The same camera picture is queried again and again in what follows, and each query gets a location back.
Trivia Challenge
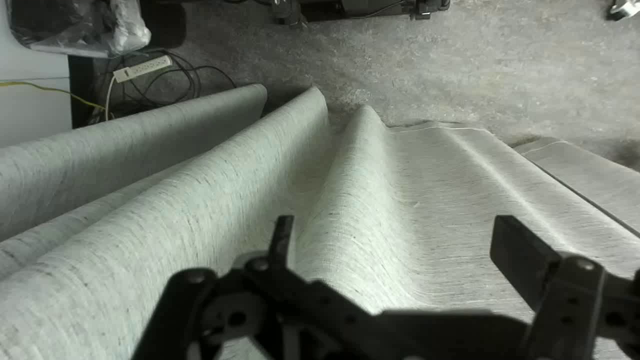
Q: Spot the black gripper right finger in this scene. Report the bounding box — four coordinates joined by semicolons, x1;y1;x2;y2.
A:
487;215;640;360

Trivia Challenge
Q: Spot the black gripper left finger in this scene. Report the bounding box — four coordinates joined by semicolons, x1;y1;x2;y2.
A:
132;215;375;360

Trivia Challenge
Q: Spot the grey woven curtain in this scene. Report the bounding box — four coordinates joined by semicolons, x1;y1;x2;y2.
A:
0;82;640;360

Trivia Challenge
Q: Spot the white power strip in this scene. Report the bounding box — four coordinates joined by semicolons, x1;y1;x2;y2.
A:
109;55;176;87

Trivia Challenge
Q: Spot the small white metal object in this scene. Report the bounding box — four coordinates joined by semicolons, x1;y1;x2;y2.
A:
603;0;640;22

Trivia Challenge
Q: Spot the clear plastic bin liner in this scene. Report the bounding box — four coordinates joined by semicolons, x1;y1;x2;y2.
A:
8;0;153;61

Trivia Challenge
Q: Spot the black floor cable tangle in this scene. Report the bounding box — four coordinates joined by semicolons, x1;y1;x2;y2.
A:
97;47;240;125

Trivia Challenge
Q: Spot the yellow cable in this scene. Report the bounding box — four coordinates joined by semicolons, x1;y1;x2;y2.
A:
0;79;109;116

